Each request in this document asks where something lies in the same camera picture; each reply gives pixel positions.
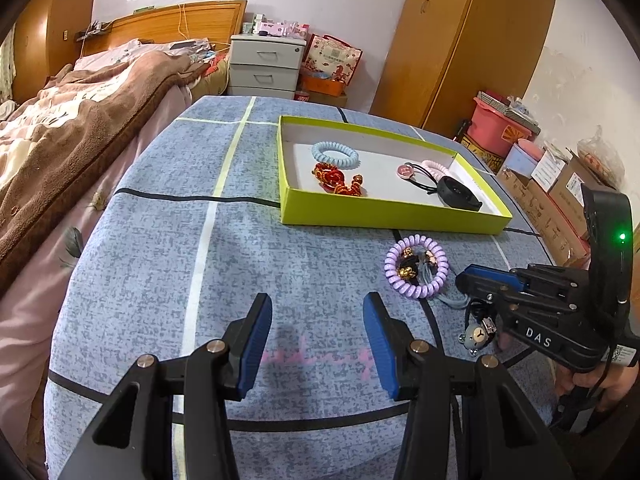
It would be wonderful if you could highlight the wooden bed headboard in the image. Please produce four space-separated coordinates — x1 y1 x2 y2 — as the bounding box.
79 0 249 57

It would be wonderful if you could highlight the black round clip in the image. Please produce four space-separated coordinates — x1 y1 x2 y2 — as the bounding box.
435 175 485 211

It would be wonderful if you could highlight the gold and black bead bracelet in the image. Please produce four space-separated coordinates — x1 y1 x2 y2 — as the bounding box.
396 247 449 281

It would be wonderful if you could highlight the person's right hand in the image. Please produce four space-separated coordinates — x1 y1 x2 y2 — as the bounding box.
554 360 640 413

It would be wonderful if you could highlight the pink clutter on cabinet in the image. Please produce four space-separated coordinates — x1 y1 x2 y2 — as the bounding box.
242 13 311 40

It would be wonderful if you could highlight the pink lidded container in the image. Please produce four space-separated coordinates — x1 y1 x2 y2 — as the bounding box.
504 139 547 174

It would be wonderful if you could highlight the pink plastic basket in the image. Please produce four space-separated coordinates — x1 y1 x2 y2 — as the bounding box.
471 94 542 159

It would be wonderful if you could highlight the blue spiral hair tie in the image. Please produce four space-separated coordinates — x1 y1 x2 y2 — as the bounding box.
311 141 360 169

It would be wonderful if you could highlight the yellow patterned box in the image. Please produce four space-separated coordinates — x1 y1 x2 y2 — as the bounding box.
457 132 507 174

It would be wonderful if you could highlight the long brown cardboard box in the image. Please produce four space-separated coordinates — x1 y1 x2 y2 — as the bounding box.
494 166 594 269

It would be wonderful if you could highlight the black hair tie round charm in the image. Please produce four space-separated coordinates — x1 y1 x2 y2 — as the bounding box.
396 161 447 195

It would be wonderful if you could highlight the green cardboard box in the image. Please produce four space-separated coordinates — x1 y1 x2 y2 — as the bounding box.
277 115 514 236

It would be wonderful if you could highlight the purple spiral hair tie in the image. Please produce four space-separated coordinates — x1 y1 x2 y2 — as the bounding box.
383 233 450 301

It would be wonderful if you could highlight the black hair tie bear charm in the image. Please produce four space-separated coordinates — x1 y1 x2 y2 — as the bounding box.
458 299 500 360

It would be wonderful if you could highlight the red knot ornament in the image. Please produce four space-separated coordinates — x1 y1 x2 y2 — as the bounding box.
334 174 367 197
313 161 347 192

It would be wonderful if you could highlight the clear plastic bag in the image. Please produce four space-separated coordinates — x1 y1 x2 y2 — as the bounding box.
576 126 627 187

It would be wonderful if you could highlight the pink feather print sheet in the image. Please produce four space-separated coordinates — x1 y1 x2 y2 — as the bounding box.
0 84 195 468

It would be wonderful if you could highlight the white labelled box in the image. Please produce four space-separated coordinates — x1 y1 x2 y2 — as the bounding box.
530 147 572 194

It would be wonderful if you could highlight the grey drawer cabinet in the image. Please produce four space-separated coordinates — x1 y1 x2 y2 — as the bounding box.
227 33 305 101

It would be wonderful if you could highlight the red floral gift bag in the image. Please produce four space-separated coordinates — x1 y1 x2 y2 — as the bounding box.
299 33 364 87

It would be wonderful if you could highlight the brown blanket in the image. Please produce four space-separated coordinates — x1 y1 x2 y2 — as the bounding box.
0 50 207 293

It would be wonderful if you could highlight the floral curtain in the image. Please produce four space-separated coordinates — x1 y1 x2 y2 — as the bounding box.
0 39 17 107

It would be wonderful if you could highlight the orange box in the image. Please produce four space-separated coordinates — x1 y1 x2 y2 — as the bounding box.
302 74 348 97

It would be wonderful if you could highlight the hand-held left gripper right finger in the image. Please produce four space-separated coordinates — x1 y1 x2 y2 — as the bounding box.
363 291 576 480

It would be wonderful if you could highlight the grey hair tie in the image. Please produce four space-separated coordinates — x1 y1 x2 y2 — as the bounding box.
419 252 474 310

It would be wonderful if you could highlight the narrow wooden wardrobe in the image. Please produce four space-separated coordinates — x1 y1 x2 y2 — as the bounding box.
10 0 103 107

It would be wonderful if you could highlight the pink spiral hair tie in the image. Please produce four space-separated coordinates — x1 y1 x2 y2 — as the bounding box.
420 158 459 181

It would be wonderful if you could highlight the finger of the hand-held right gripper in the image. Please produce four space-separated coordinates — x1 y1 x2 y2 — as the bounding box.
456 263 589 291
456 277 571 311

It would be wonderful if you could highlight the large wooden wardrobe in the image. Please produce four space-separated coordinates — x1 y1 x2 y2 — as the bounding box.
370 0 561 139

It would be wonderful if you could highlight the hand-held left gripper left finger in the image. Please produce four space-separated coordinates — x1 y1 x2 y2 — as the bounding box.
57 292 273 480

